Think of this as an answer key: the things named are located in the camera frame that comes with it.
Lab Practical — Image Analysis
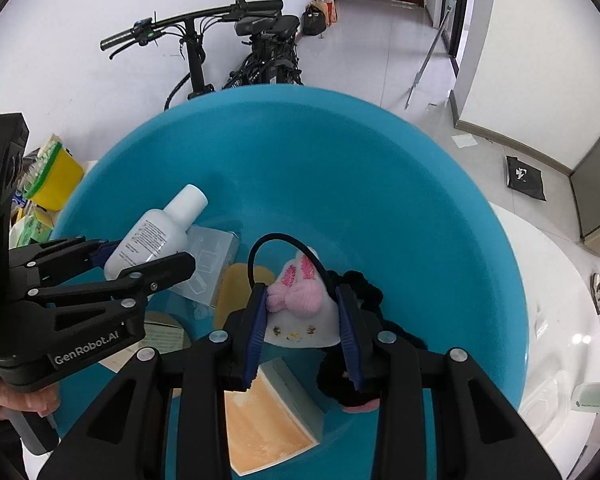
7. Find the pink bunny hair tie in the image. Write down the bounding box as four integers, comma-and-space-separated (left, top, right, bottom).
247, 231, 342, 348

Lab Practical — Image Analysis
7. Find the black scrunchie pink bow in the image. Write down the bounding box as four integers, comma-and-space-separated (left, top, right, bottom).
316, 271, 427, 414

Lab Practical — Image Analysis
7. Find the orange topped white box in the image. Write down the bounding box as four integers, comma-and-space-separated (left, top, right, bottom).
224, 358, 324, 477

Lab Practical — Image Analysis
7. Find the clear plastic lid tray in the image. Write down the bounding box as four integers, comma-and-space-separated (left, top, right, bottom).
518, 368, 570, 442

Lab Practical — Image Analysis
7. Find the green tissue pack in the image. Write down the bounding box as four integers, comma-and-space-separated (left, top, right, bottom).
8, 206, 54, 249

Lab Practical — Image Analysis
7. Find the black bicycle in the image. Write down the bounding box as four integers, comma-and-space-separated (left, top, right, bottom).
99, 0, 302, 110

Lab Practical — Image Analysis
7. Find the blue plastic basin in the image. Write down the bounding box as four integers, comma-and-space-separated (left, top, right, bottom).
51, 84, 530, 480

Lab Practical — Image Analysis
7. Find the white pump lotion bottle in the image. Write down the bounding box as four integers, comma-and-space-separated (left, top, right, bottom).
571, 382, 600, 413

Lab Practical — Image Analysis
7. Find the yellow green-rimmed container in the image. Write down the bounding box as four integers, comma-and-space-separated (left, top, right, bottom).
22, 134, 84, 211

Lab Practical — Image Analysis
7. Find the cream printed box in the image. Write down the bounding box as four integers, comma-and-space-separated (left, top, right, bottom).
99, 312, 190, 373

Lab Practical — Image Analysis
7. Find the grey blue case box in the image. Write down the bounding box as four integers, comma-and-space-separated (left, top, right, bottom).
171, 226, 240, 308

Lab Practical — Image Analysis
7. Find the person left hand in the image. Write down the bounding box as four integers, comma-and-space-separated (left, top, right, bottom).
0, 378, 60, 420

